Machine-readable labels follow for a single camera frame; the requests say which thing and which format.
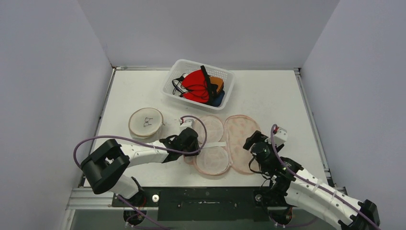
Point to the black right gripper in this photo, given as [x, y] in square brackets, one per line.
[253, 140]

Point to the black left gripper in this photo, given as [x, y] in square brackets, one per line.
[195, 144]

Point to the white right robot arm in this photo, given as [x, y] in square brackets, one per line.
[293, 185]

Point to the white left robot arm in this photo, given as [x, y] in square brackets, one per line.
[105, 167]

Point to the white round mesh laundry bag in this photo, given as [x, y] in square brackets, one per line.
[146, 124]

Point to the navy blue bra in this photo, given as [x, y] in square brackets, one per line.
[216, 102]

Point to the black and white bra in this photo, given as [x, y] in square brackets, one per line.
[178, 87]

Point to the orange bra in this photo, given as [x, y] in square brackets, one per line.
[217, 84]

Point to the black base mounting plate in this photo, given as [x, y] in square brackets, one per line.
[213, 204]

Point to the white plastic basket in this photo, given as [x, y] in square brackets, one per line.
[183, 66]

